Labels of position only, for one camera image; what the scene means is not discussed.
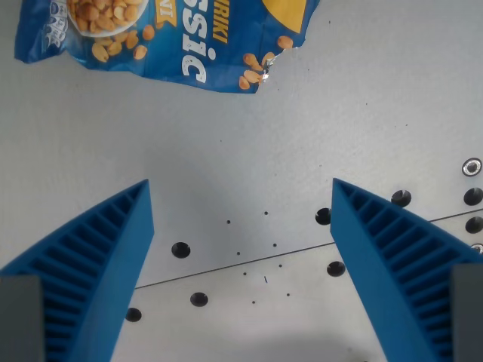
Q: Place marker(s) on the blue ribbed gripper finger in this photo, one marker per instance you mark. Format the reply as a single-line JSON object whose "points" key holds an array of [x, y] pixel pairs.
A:
{"points": [[381, 260], [98, 264]]}

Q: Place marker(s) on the blue peanut snack bag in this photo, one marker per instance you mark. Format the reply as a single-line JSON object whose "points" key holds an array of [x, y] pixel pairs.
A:
{"points": [[170, 41]]}

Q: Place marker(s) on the silver table screw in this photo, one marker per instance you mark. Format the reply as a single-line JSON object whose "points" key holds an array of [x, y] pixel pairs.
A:
{"points": [[471, 167], [477, 248]]}

